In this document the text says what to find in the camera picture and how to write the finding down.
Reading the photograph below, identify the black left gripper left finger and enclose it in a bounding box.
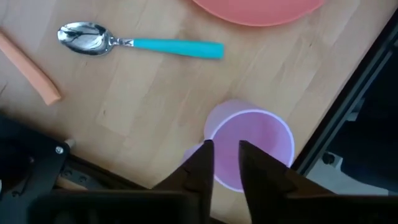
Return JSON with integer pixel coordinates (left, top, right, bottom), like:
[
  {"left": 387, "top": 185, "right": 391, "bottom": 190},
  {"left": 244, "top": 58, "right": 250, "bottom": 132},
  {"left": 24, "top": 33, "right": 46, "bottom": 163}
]
[{"left": 151, "top": 139, "right": 216, "bottom": 224}]

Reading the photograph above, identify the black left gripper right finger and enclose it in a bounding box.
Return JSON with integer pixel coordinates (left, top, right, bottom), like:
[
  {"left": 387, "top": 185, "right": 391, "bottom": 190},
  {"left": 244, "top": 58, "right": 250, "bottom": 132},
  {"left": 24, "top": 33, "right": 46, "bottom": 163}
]
[{"left": 238, "top": 139, "right": 336, "bottom": 224}]

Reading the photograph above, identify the lilac plastic cup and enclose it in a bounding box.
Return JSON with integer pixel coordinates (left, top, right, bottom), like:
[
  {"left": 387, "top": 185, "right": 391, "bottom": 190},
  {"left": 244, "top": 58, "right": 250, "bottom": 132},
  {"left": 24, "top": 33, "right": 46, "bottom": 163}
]
[{"left": 181, "top": 98, "right": 296, "bottom": 194}]

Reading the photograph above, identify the spoon with teal handle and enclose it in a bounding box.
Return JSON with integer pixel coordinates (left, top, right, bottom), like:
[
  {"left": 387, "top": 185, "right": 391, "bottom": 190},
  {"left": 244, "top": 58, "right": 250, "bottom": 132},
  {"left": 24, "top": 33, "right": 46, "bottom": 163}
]
[{"left": 57, "top": 21, "right": 225, "bottom": 60}]

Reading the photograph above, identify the pink plastic plate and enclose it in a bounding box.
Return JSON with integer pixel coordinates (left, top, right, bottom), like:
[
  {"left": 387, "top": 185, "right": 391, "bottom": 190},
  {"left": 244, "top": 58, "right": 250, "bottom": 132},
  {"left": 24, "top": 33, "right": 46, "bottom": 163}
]
[{"left": 190, "top": 0, "right": 326, "bottom": 27}]

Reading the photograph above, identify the fork with orange handle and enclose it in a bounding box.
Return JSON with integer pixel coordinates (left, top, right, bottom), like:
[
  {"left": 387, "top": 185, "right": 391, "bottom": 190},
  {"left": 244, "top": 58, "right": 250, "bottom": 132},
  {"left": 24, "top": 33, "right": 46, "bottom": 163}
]
[{"left": 0, "top": 30, "right": 62, "bottom": 106}]

